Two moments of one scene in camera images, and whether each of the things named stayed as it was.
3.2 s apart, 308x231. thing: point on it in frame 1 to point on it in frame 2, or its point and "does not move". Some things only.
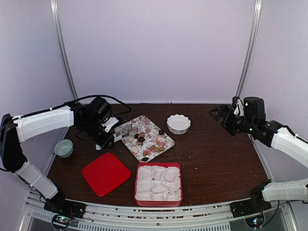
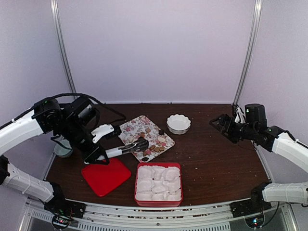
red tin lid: x=105 y=173 does not move
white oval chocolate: x=161 y=139 does not move
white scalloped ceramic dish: x=178 y=124 does not move
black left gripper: x=104 y=142 to x=90 y=156
